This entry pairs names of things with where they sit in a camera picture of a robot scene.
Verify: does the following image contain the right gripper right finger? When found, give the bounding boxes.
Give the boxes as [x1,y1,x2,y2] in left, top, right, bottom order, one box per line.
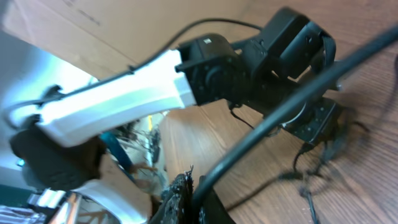
[197,189,236,224]

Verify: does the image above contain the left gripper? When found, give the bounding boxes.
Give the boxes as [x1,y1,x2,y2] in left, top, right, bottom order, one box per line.
[280,97,344,146]

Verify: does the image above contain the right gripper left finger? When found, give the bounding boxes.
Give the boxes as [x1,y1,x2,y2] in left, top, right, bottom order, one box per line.
[149,166,193,224]

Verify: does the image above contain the black thick USB cable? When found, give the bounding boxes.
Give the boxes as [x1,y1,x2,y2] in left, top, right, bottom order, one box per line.
[191,23,398,224]

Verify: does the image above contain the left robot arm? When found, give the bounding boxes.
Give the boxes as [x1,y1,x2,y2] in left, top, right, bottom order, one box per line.
[9,7,336,223]

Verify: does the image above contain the seated person in jeans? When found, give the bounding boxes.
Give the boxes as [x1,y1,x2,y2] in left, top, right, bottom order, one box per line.
[99,132,157,188]

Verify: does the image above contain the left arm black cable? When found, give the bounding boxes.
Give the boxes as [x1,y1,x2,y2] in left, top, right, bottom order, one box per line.
[1,17,264,125]

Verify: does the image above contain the cardboard box wall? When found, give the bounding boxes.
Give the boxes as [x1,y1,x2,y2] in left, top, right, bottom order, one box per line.
[0,0,249,80]

